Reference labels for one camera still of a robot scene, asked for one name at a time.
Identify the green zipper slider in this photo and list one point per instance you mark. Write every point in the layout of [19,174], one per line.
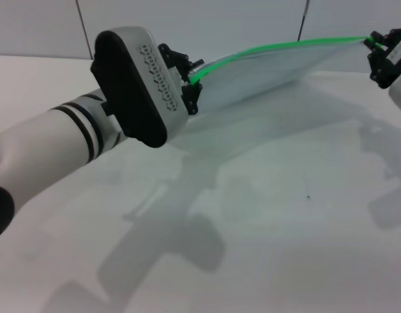
[369,40]

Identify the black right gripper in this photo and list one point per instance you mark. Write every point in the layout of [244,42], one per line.
[392,62]

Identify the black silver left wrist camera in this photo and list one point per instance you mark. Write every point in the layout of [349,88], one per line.
[131,88]

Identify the clear green-zip document bag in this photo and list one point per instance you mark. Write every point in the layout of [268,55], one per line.
[272,71]

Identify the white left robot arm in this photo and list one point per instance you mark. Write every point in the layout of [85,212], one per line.
[47,143]

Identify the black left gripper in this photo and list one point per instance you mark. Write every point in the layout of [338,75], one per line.
[179,63]

